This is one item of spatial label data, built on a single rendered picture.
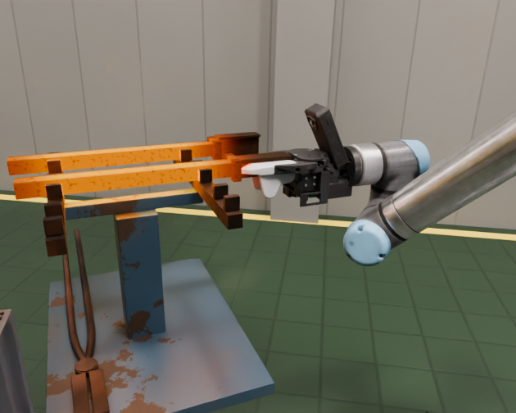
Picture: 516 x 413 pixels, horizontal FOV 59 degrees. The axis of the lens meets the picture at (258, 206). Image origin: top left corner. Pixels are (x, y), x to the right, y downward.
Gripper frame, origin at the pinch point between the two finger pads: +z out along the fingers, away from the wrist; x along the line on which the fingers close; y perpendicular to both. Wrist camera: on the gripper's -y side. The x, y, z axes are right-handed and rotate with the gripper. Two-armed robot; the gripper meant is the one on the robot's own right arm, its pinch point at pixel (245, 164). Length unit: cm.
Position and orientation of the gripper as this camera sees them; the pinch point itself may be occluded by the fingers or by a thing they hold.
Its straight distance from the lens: 73.5
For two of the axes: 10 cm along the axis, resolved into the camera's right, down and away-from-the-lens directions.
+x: -3.8, -3.5, 8.6
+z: -9.3, 1.2, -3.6
